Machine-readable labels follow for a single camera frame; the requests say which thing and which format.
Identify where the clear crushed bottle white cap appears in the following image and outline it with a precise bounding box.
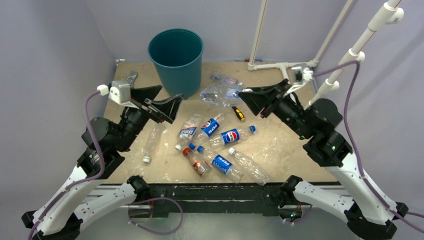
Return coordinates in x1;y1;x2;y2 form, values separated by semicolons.
228;147;270;186

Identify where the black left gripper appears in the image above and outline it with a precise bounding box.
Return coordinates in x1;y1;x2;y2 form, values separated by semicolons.
117;84;185;151

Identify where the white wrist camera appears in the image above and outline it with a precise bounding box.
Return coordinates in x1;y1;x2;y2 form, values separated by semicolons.
96;80;139;109
284;65;314;96

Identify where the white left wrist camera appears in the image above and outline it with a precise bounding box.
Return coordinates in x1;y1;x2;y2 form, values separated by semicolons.
96;80;139;109

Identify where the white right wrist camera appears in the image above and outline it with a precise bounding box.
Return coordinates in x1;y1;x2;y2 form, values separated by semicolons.
284;65;314;96

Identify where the red blue pen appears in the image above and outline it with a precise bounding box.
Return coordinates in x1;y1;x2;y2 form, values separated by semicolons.
234;58;263;63

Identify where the clear bottle red white label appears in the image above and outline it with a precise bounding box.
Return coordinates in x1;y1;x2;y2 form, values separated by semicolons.
174;114;203;151

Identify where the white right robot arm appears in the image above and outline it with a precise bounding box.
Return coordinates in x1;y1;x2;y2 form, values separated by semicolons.
238;80;408;240

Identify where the teal plastic bin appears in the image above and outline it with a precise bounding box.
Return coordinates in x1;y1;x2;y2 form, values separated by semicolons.
147;28;204;100

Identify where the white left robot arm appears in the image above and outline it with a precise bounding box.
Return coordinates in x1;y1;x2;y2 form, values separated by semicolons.
21;82;184;240

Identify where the black metal base frame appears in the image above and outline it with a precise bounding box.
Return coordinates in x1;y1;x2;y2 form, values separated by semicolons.
130;182;297;218

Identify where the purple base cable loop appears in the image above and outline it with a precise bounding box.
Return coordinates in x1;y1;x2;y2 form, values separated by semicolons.
127;196;184;236

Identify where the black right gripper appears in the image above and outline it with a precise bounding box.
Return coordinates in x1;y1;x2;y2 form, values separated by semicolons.
237;77;310;138

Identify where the upper Pepsi bottle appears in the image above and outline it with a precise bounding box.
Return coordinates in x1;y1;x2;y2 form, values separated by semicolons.
193;113;226;145

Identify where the short yellow black screwdriver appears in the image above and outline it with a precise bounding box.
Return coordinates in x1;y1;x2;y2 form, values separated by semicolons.
231;106;245;122

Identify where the clear bottle purple label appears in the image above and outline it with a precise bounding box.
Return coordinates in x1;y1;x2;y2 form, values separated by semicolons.
210;71;243;86

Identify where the red cap small bottle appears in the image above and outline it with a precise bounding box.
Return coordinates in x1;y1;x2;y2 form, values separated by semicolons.
182;147;211;177

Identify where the pepsi bottle blue cap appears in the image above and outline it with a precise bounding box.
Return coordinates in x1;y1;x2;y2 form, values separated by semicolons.
188;143;244;183
209;125;257;148

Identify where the red handled adjustable wrench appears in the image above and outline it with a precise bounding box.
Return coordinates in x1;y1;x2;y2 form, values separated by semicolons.
126;71;138;88

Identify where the clear bottle blue label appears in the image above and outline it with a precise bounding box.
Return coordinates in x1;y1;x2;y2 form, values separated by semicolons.
200;82;253;108

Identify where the white PVC pipe frame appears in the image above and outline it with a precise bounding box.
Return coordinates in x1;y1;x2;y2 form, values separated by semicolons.
247;0;405;110

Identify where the clear bottle white cap left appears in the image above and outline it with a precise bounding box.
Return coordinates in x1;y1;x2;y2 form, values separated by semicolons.
142;123;166;164

